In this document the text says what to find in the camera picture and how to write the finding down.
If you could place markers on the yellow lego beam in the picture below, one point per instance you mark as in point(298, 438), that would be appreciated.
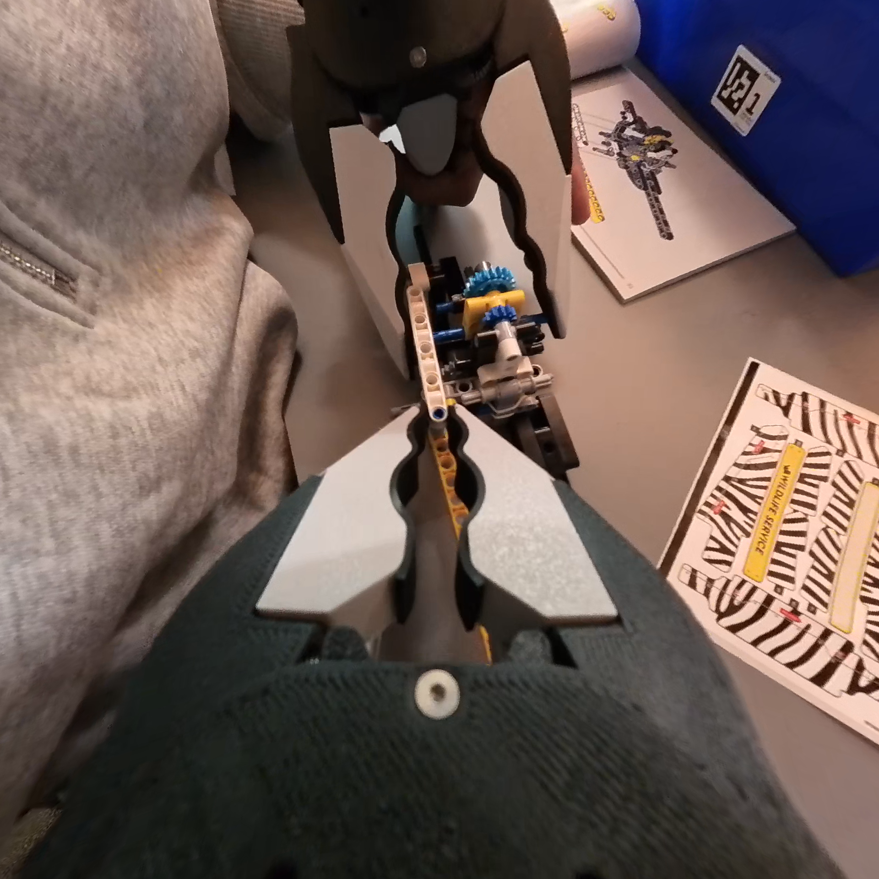
point(448, 474)

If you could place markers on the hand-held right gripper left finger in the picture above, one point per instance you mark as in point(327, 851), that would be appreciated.
point(336, 542)

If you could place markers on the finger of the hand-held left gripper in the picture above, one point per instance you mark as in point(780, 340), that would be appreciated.
point(364, 206)
point(535, 172)

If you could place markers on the blue plastic bin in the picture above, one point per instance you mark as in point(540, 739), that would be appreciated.
point(824, 172)

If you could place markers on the lego instruction booklet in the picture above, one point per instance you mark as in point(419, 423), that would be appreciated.
point(687, 226)

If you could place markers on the person's left hand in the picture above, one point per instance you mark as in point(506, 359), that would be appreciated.
point(460, 185)

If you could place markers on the zebra striped sticker sheet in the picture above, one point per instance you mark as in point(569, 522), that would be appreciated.
point(776, 549)

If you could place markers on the lego gear assembly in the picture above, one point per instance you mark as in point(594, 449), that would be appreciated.
point(491, 305)

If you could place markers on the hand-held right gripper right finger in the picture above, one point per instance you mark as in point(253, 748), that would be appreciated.
point(542, 542)

